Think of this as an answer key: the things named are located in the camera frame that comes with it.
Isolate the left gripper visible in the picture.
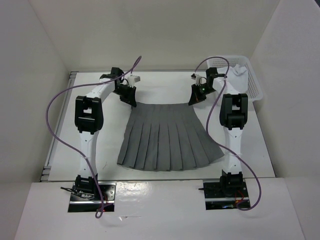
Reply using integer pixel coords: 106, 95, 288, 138
112, 84, 136, 107

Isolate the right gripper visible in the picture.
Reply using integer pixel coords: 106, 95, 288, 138
189, 83, 216, 106

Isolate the grey pleated skirt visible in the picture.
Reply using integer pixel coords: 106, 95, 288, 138
117, 102, 224, 172

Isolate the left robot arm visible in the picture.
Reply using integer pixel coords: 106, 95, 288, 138
74, 67, 141, 200

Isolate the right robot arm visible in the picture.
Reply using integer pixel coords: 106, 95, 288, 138
188, 67, 249, 197

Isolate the white skirt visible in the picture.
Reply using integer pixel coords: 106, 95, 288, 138
223, 64, 249, 94

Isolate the white plastic basket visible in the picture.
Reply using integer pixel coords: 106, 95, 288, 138
206, 55, 264, 102

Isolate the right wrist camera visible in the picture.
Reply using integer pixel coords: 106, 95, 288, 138
191, 73, 206, 86

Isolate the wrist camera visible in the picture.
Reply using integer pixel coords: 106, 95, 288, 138
191, 73, 206, 86
127, 75, 141, 88

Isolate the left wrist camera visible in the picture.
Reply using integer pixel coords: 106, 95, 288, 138
127, 75, 141, 88

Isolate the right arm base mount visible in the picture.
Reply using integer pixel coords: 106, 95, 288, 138
199, 181, 251, 210

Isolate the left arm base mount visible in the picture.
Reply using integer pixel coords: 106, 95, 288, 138
60, 182, 117, 213

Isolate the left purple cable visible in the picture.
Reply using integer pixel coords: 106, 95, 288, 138
46, 55, 143, 219

